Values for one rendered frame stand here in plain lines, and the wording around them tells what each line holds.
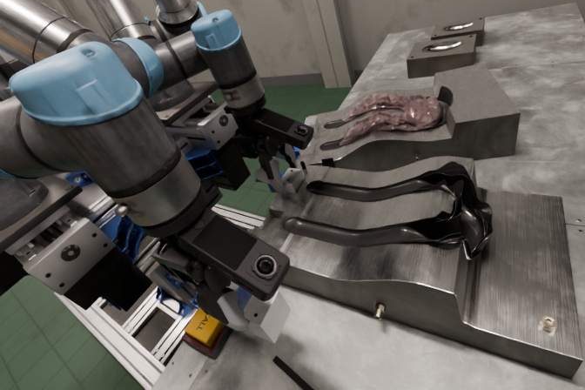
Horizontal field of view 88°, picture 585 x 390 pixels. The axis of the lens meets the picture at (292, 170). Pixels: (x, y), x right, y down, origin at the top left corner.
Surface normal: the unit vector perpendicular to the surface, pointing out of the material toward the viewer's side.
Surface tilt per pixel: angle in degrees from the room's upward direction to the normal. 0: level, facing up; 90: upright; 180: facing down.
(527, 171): 0
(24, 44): 77
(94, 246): 90
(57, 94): 88
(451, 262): 5
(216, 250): 32
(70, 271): 90
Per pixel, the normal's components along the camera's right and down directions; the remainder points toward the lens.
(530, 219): -0.31, -0.75
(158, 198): 0.48, 0.40
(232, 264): 0.20, -0.63
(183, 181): 0.91, -0.07
